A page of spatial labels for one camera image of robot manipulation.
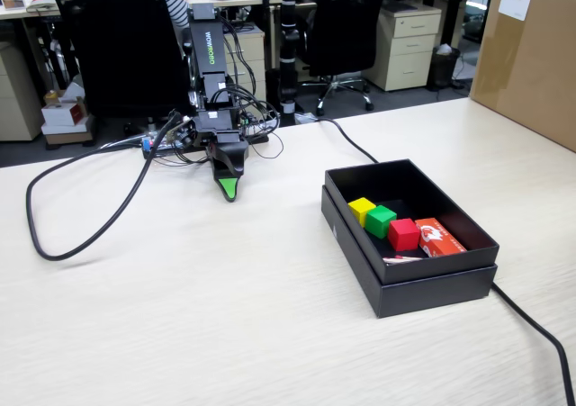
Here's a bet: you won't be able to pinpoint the robot wire bundle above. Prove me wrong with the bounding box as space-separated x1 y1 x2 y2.
211 16 281 149

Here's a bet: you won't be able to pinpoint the black high-back office chair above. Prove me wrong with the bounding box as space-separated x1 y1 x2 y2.
51 0 193 126

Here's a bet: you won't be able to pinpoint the thin black stand pole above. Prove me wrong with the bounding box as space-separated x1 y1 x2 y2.
260 0 272 72

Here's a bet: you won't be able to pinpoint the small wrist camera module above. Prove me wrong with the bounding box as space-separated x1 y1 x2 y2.
168 116 197 149

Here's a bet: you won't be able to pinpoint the flat brown cardboard box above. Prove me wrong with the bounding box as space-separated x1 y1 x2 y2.
40 124 95 147

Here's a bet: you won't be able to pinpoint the beige side cabinet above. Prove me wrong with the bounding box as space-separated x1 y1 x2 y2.
0 41 45 142

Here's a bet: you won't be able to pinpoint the thin black wire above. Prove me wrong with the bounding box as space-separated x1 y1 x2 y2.
249 129 285 159

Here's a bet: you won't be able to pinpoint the person in striped shirt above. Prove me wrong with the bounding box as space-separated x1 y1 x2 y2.
161 0 190 29

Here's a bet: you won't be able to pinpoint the white shipping label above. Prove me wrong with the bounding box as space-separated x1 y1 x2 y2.
498 0 533 22

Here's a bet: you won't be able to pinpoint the yellow wooden cube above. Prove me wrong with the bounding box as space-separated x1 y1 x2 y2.
346 197 377 227

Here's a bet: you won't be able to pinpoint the orange matchbox carton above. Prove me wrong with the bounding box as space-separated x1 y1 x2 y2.
414 217 469 259

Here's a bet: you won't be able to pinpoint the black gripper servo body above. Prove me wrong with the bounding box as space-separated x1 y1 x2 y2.
206 130 249 156

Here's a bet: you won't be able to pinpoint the large brown cardboard box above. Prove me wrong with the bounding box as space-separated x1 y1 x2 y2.
468 0 576 153

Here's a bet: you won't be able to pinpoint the black box lid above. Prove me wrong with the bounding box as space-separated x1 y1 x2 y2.
320 185 499 320

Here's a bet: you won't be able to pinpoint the red wooden cube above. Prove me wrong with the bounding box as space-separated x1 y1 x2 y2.
387 218 422 253

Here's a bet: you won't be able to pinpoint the black waste bin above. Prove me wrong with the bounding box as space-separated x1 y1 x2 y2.
429 45 464 91

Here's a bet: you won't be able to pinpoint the white red small carton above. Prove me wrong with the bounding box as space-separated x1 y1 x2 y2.
41 102 89 127

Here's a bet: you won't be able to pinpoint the desk with black legs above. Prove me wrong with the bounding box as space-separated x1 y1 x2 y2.
386 0 496 50

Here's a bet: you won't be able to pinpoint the black cardboard box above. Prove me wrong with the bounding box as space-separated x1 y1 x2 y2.
324 158 500 285

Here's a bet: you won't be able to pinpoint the beige drawer pedestal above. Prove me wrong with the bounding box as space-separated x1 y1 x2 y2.
362 3 443 93
222 23 267 105

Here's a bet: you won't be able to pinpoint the black mesh office chair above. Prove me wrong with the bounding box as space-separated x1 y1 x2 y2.
305 0 391 117

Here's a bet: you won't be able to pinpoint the black pole white bands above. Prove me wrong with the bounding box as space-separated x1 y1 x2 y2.
277 0 302 127

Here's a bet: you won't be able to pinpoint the green wooden cube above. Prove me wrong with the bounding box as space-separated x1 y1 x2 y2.
364 204 398 239

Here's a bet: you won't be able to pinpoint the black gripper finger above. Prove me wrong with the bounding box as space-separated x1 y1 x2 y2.
218 142 249 176
209 151 244 203

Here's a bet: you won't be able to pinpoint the thick black camera cable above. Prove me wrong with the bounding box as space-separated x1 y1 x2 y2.
25 111 181 262

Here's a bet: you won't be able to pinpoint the thick black power cable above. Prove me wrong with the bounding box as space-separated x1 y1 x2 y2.
314 116 576 405

